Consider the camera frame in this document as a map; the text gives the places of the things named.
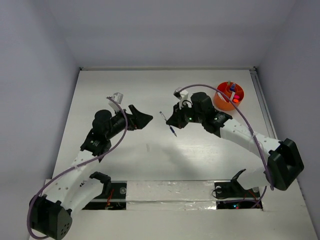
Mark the black capped white marker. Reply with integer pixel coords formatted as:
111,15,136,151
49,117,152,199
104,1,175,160
229,91,236,102

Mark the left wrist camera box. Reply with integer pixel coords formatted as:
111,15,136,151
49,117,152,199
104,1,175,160
107,92,124,112

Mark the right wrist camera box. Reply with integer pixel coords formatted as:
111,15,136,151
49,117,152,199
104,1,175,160
173,87,189,109

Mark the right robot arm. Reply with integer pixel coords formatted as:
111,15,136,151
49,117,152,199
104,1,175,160
166,90,304,196

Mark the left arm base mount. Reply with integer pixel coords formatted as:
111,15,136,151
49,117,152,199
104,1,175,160
83,181,127,211

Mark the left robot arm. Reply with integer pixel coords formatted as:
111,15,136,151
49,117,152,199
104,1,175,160
27,105,153,240

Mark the orange round compartment container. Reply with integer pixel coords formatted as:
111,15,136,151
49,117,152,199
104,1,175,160
213,82,245,111

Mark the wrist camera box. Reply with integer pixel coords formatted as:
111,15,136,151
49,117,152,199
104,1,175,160
107,92,124,112
173,87,189,109

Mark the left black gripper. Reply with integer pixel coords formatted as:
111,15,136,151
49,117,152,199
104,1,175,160
106,105,152,140

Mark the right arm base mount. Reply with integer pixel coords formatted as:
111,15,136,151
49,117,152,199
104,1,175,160
211,169,263,210

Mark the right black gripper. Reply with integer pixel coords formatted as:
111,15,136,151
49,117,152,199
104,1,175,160
167,100,205,129

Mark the blue ballpoint pen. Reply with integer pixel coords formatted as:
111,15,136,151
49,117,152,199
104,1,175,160
159,111,178,137

